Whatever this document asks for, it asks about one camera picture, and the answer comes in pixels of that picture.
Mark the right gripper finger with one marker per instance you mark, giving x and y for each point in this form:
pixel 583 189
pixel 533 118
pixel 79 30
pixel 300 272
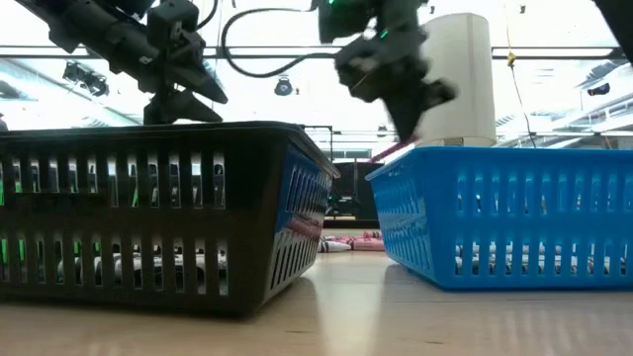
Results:
pixel 398 118
pixel 415 109

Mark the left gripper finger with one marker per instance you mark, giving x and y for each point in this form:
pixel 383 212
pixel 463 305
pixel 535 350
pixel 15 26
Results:
pixel 205 86
pixel 183 111

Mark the black plastic basket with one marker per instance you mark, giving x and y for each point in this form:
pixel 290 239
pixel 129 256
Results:
pixel 247 222

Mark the grey-wrapped crayon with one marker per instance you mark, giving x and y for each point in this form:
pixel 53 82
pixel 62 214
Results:
pixel 477 257
pixel 117 267
pixel 334 246

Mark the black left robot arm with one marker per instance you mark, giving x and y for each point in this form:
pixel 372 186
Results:
pixel 99 34

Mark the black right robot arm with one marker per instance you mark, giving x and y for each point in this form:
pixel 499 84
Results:
pixel 346 17

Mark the white paper towel roll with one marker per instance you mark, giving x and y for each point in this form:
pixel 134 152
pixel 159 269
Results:
pixel 460 79

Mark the black ceiling device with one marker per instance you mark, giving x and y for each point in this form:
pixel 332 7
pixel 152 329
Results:
pixel 598 89
pixel 86 79
pixel 283 86

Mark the black cabinet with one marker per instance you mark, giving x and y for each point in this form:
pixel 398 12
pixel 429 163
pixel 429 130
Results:
pixel 343 183

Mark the blue plastic basket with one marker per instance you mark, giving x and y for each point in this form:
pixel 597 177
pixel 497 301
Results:
pixel 494 225

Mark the green plastic basket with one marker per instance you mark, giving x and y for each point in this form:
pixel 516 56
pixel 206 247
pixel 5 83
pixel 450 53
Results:
pixel 3 252

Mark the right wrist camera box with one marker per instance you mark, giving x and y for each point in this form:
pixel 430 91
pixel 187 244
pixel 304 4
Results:
pixel 440 93

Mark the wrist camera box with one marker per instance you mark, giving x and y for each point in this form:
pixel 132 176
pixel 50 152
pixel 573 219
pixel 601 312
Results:
pixel 440 93
pixel 173 25

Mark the black overhead frame beam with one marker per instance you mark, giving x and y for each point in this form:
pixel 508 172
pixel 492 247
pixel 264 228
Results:
pixel 123 51

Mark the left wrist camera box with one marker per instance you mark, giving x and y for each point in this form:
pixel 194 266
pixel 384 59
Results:
pixel 173 25

